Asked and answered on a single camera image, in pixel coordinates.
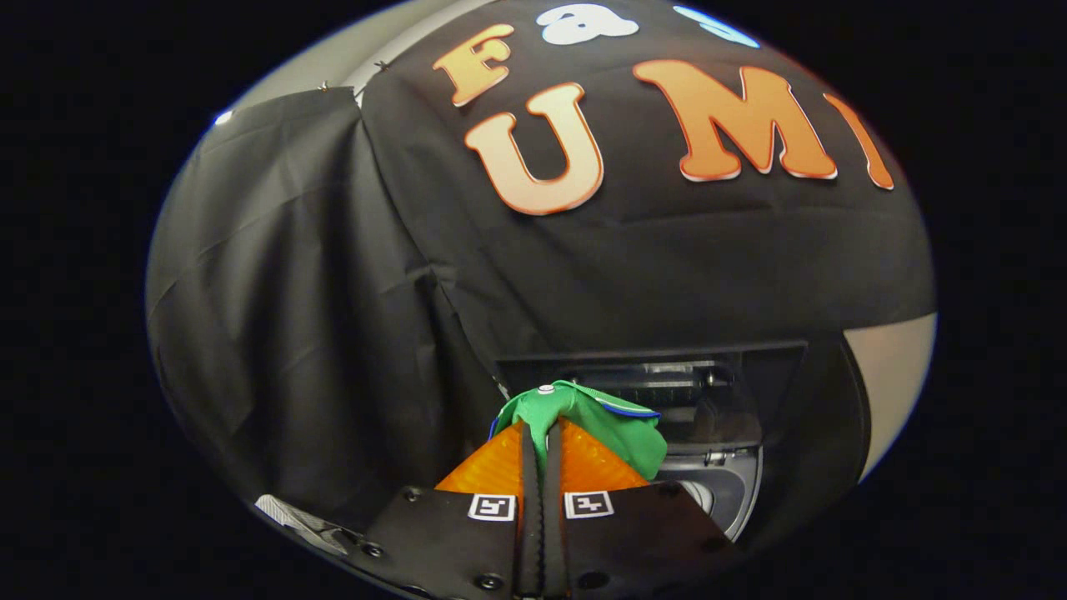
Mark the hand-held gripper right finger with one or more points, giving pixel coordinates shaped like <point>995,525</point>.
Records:
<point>553,517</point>

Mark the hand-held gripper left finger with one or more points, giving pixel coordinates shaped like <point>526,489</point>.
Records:
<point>531,517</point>

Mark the green polo shirt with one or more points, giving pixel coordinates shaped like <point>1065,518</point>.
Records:
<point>633,442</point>

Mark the grey white patterned object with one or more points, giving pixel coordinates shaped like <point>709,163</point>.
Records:
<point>300,521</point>

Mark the black backdrop cloth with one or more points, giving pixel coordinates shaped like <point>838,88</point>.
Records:
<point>333,292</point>

